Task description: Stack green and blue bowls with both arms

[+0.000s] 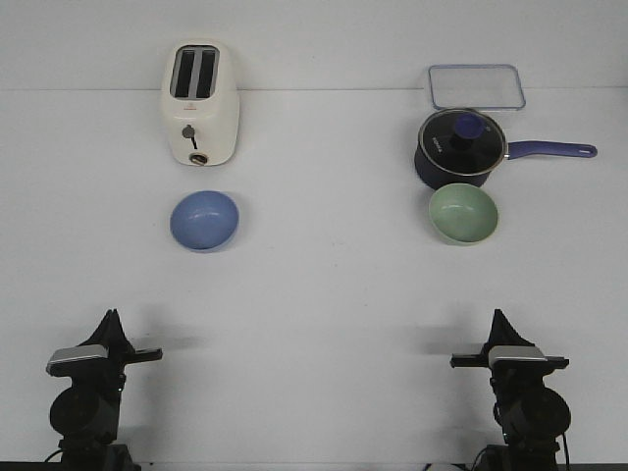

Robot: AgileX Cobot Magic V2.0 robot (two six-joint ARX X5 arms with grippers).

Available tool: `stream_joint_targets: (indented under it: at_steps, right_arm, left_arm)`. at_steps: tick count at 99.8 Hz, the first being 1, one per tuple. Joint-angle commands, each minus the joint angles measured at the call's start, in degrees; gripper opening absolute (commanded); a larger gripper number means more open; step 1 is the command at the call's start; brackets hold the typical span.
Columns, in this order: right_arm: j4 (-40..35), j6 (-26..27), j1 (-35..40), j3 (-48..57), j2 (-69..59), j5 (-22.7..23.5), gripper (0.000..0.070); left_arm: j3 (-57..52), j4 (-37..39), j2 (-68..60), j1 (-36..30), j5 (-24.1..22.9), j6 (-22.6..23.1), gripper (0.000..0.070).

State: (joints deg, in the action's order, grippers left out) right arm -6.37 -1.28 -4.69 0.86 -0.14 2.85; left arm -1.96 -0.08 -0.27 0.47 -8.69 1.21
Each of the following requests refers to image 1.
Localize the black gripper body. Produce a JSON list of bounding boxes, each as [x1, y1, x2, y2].
[[449, 353, 569, 393], [69, 348, 163, 393]]

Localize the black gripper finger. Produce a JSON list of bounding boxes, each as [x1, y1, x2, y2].
[[498, 311, 529, 346], [111, 308, 133, 351], [83, 309, 114, 346], [486, 309, 502, 353]]

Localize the green bowl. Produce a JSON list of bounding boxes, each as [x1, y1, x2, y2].
[[428, 183, 499, 245]]

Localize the blue bowl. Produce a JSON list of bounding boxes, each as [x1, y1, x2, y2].
[[169, 190, 239, 252]]

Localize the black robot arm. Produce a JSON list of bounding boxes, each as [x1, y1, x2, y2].
[[46, 309, 163, 470], [449, 309, 571, 470]]

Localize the dark blue saucepan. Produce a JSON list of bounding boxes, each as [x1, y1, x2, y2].
[[414, 140, 598, 189]]

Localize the glass pot lid blue knob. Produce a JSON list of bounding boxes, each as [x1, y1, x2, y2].
[[418, 108, 506, 177]]

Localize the clear rectangular container lid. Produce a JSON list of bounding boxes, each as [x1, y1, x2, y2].
[[428, 64, 526, 111]]

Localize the white two-slot toaster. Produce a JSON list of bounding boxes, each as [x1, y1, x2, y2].
[[160, 39, 239, 167]]

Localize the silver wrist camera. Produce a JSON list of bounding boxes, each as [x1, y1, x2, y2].
[[46, 344, 109, 377], [488, 345, 547, 368]]

